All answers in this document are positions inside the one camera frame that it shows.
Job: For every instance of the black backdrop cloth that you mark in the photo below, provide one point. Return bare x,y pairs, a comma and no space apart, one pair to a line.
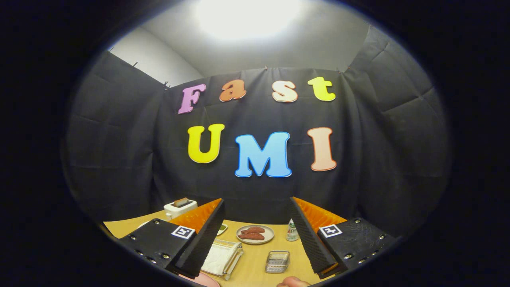
119,159

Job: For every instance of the brown toast slice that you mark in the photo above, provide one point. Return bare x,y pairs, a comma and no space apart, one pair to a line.
180,202

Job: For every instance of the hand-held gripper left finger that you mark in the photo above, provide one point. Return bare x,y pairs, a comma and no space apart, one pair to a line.
203,243

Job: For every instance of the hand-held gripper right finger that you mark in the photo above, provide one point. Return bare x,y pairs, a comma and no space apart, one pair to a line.
308,239

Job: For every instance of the white and green drink bottle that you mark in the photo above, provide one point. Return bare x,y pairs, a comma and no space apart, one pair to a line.
292,233

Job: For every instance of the beige dish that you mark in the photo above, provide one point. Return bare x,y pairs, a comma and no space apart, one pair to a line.
269,236

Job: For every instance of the white toaster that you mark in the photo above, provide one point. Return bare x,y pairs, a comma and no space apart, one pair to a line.
179,210

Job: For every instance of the pink plate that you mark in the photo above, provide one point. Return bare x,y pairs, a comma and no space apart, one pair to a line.
203,281

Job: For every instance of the brown sausage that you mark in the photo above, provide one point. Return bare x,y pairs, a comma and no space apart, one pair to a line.
252,236
254,230

